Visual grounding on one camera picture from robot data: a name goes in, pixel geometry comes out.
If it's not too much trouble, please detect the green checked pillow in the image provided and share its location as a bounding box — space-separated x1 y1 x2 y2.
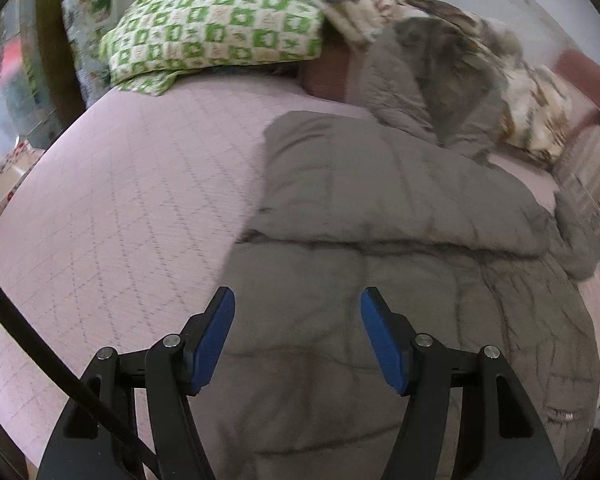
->
99 0 326 97

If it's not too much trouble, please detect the grey quilted jacket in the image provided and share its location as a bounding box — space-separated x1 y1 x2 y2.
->
200 16 600 480

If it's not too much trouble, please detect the black cable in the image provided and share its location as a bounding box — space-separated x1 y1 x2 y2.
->
0 264 161 480

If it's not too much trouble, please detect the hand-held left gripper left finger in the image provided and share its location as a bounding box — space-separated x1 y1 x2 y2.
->
35 286 236 480

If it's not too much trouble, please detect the white patterned cloth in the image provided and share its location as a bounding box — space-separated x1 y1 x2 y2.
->
0 142 43 243

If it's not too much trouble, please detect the maroon pillow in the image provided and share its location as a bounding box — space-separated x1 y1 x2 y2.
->
300 40 366 107

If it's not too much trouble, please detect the brown wooden headboard post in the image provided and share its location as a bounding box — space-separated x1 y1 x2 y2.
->
34 0 87 111

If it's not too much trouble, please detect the pink quilted bed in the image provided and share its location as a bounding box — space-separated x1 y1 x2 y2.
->
0 80 600 466

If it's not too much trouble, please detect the striped upholstered footboard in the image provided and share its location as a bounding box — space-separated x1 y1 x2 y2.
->
552 49 600 226

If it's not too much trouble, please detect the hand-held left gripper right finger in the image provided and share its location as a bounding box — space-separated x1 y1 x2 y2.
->
359 286 564 480

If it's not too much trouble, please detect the pale floral pillow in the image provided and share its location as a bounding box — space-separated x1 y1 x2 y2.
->
61 0 118 108

